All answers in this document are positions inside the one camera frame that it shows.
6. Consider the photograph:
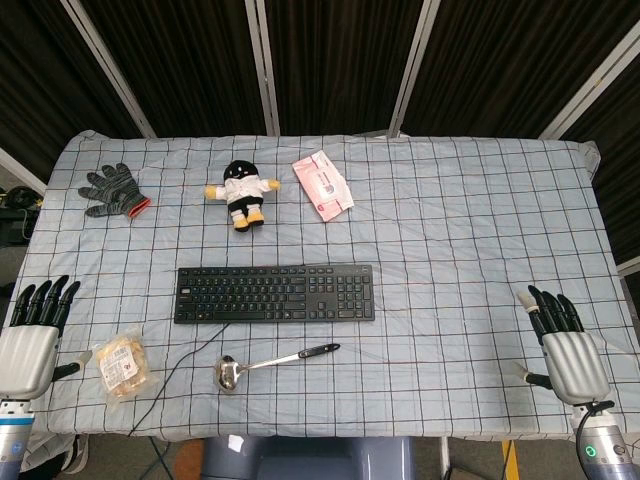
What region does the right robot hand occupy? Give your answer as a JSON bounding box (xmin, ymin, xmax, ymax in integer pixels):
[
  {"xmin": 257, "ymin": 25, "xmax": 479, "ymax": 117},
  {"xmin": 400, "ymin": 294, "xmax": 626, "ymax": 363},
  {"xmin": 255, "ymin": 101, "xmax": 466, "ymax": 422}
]
[{"xmin": 508, "ymin": 284, "xmax": 612, "ymax": 404}]

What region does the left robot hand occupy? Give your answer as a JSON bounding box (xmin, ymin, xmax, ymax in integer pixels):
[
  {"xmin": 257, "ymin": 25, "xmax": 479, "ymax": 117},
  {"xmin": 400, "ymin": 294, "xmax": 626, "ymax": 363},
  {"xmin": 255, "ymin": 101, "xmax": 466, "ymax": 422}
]
[{"xmin": 0, "ymin": 274, "xmax": 94, "ymax": 401}]

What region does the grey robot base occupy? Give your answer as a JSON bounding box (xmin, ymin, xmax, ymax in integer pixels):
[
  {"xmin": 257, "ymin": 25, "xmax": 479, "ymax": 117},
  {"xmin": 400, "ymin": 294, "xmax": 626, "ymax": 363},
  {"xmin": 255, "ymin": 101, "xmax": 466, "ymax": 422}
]
[{"xmin": 200, "ymin": 435, "xmax": 415, "ymax": 480}]

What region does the black keyboard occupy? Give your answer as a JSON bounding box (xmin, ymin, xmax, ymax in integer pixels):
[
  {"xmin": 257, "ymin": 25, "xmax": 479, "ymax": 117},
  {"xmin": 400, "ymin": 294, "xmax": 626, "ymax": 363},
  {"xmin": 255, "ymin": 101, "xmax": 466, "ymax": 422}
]
[{"xmin": 173, "ymin": 264, "xmax": 377, "ymax": 325}]

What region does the packaged snack bag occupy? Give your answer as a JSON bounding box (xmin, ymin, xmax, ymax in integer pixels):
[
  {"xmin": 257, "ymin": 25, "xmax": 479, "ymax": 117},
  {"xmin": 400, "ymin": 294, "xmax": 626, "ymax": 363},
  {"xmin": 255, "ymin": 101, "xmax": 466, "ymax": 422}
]
[{"xmin": 93, "ymin": 327, "xmax": 158, "ymax": 407}]

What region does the blue checked tablecloth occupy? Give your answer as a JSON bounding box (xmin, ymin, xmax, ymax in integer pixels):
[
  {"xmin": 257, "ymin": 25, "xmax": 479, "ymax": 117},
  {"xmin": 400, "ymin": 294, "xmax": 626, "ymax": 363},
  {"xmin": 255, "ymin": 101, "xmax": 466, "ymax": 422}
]
[{"xmin": 16, "ymin": 130, "xmax": 640, "ymax": 443}]

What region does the grey knit work glove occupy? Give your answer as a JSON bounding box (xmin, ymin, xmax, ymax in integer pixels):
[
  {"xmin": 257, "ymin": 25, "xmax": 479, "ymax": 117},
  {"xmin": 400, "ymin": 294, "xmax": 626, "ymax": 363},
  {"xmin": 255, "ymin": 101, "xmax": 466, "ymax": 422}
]
[{"xmin": 77, "ymin": 162, "xmax": 152, "ymax": 220}]

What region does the plush doll white shirt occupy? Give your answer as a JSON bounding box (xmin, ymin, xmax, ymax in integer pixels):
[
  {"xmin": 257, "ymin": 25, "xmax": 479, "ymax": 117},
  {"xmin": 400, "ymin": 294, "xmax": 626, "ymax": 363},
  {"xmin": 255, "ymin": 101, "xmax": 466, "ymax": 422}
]
[{"xmin": 204, "ymin": 159, "xmax": 282, "ymax": 232}]

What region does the pink wet wipes pack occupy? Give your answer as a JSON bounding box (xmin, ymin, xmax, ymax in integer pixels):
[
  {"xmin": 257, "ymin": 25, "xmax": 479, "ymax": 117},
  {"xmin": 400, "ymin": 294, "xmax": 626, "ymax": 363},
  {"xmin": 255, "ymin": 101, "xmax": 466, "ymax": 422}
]
[{"xmin": 291, "ymin": 152, "xmax": 355, "ymax": 222}]

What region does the black equipment with cables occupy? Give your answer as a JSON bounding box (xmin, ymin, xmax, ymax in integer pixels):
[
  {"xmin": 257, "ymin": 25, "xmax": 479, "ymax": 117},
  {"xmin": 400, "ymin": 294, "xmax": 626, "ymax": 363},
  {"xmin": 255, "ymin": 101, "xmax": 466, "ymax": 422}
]
[{"xmin": 0, "ymin": 184, "xmax": 45, "ymax": 246}]

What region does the black keyboard cable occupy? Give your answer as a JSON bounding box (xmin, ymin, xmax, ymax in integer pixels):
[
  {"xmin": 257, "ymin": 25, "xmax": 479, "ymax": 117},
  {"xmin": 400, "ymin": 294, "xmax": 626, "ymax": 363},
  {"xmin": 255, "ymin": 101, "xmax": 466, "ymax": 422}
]
[{"xmin": 128, "ymin": 322, "xmax": 234, "ymax": 438}]

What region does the steel ladle black handle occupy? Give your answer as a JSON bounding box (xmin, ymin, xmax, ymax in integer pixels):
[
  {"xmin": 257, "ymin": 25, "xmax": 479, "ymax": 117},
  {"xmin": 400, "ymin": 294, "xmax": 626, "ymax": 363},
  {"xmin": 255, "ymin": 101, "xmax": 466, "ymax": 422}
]
[{"xmin": 214, "ymin": 342, "xmax": 341, "ymax": 395}]

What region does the white partition frame post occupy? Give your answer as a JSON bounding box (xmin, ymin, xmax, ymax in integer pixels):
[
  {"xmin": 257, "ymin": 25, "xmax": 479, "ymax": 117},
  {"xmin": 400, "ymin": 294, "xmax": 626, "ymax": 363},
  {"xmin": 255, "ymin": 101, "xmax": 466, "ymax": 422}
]
[
  {"xmin": 537, "ymin": 43, "xmax": 640, "ymax": 140},
  {"xmin": 243, "ymin": 0, "xmax": 281, "ymax": 137},
  {"xmin": 387, "ymin": 0, "xmax": 441, "ymax": 138},
  {"xmin": 59, "ymin": 0, "xmax": 157, "ymax": 139}
]

